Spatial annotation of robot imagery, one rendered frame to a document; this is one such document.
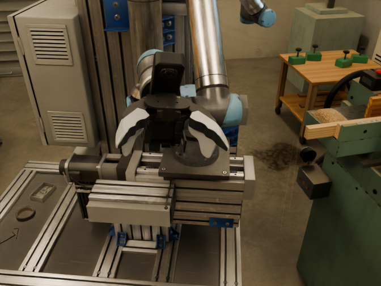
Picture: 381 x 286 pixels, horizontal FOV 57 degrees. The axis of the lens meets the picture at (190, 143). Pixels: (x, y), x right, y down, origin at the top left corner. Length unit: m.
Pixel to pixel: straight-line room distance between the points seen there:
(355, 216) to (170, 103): 0.99
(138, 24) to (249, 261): 1.36
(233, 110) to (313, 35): 2.74
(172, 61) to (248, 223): 1.65
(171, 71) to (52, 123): 0.87
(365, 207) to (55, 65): 1.13
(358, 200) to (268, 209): 0.92
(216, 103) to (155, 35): 0.28
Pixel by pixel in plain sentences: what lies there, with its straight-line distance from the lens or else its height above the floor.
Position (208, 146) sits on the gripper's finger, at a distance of 0.53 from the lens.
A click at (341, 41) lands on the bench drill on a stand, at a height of 0.49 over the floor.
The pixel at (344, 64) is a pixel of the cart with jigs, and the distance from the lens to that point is 2.87.
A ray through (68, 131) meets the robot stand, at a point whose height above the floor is 0.83.
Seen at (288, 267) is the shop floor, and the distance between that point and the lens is 1.94.
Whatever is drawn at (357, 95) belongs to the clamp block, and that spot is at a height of 0.92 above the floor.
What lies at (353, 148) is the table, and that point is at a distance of 1.23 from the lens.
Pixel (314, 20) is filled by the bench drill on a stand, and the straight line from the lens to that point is 3.46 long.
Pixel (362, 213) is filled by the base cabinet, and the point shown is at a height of 0.63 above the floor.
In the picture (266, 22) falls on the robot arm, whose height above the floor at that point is 1.11.
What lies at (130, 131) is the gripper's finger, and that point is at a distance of 0.49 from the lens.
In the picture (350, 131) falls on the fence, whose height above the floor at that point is 0.93.
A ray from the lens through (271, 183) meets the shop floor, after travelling 2.39.
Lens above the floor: 1.50
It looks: 33 degrees down
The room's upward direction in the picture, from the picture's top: straight up
